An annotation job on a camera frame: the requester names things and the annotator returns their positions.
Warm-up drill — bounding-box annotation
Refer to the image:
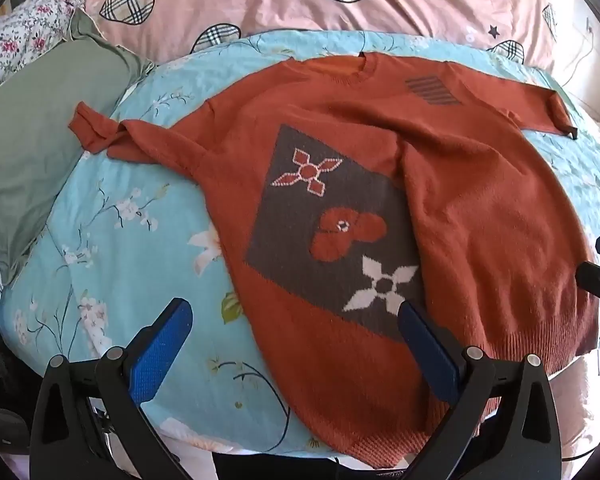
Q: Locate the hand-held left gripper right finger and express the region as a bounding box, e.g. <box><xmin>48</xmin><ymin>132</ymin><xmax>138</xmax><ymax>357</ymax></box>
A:
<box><xmin>397</xmin><ymin>301</ymin><xmax>563</xmax><ymax>480</ymax></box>

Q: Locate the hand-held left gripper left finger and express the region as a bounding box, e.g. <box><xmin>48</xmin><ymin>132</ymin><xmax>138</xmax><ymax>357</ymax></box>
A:
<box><xmin>29</xmin><ymin>297</ymin><xmax>195</xmax><ymax>480</ymax></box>

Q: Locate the orange knit sweater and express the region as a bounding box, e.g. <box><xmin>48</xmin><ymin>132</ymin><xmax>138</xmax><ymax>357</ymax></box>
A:
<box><xmin>69</xmin><ymin>52</ymin><xmax>600</xmax><ymax>471</ymax></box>

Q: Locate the light blue floral blanket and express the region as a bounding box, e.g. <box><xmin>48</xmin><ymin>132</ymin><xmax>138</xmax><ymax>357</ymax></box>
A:
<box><xmin>0</xmin><ymin>30</ymin><xmax>600</xmax><ymax>461</ymax></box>

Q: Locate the black mesh chair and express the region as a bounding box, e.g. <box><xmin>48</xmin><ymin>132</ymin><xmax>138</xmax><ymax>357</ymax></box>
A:
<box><xmin>0</xmin><ymin>327</ymin><xmax>46</xmax><ymax>456</ymax></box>

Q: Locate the green pillow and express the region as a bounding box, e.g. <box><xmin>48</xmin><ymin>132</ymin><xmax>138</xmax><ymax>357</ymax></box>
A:
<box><xmin>0</xmin><ymin>7</ymin><xmax>156</xmax><ymax>286</ymax></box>

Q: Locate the white floral quilt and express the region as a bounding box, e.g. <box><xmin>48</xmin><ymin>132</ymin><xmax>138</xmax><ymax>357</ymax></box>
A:
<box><xmin>0</xmin><ymin>0</ymin><xmax>106</xmax><ymax>346</ymax></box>

